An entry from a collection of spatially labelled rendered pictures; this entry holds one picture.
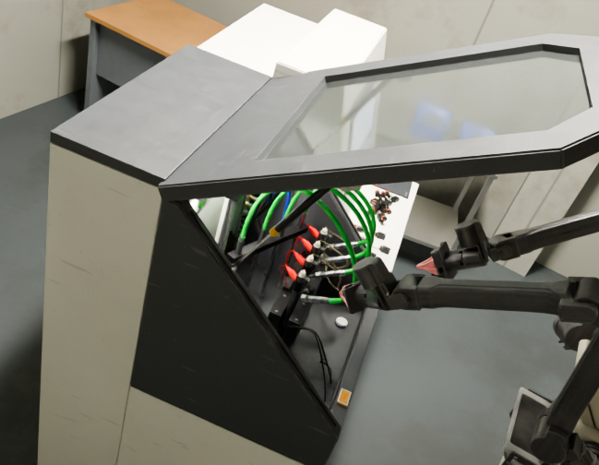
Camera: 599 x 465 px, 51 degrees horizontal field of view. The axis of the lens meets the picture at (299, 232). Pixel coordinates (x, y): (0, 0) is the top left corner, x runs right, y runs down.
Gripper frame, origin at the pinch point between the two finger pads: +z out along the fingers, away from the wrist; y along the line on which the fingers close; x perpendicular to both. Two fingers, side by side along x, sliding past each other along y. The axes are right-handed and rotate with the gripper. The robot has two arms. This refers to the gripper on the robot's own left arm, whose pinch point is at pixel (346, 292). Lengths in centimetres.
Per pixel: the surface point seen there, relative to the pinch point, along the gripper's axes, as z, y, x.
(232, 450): 26, 35, 36
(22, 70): 286, 30, -137
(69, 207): 12, 57, -41
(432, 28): 179, -200, -91
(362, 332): 24.8, -14.0, 20.0
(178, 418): 32, 46, 23
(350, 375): 13.2, -0.5, 26.3
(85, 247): 16, 56, -31
